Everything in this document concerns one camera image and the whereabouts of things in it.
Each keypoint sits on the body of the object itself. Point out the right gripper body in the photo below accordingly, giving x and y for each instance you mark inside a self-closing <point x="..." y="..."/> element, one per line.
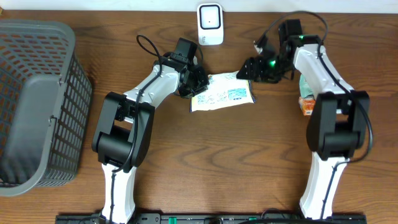
<point x="273" y="64"/>

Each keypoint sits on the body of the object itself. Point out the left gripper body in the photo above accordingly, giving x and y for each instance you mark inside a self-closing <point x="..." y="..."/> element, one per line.
<point x="197" y="83"/>

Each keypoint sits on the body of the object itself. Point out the yellow snack bag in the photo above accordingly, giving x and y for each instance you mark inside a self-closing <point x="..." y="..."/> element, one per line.
<point x="224" y="90"/>

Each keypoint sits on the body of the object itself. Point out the green snack packet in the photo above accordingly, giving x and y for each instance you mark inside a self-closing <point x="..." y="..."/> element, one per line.
<point x="305" y="90"/>

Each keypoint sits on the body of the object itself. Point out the orange tissue pack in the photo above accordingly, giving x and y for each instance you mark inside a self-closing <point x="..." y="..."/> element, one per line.
<point x="306" y="105"/>

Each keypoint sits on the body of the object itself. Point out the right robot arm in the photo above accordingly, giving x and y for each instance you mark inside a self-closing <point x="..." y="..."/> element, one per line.
<point x="339" y="123"/>

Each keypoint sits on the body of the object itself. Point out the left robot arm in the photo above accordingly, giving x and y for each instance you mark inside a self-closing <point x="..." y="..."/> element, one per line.
<point x="122" y="136"/>

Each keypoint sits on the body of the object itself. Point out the white barcode scanner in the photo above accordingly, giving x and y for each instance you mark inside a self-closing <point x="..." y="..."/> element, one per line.
<point x="210" y="24"/>

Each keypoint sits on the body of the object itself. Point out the grey plastic basket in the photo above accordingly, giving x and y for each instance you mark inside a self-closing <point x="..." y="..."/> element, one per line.
<point x="45" y="103"/>

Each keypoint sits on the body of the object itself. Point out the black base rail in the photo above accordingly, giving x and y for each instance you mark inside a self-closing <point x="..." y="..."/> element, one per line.
<point x="156" y="218"/>

